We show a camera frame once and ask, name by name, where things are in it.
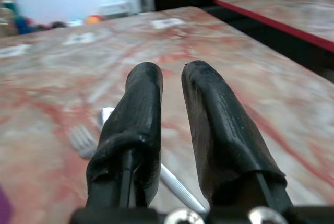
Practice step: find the purple cloth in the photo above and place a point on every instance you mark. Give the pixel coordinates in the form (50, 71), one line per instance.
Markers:
(4, 205)

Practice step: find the white plastic fork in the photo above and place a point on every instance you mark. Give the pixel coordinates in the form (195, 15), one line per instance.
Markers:
(83, 141)

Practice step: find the orange ball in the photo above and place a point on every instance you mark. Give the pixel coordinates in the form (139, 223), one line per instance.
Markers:
(93, 19)

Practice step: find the pile of colourful toys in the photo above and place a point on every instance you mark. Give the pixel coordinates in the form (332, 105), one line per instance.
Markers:
(15, 12)

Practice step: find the white paper tag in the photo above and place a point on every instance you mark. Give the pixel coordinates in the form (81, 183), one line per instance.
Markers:
(167, 22)
(79, 38)

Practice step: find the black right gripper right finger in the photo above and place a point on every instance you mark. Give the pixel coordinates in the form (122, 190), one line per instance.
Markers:
(221, 130)

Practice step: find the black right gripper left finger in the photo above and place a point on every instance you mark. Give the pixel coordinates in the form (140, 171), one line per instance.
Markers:
(133, 119)

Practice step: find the white plastic knife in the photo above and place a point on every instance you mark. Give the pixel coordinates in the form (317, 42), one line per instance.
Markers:
(180, 184)

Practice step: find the white wall box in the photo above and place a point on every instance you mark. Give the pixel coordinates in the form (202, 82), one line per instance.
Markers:
(114, 8)

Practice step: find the red edged marble table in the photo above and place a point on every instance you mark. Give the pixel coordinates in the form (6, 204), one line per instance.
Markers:
(287, 7)

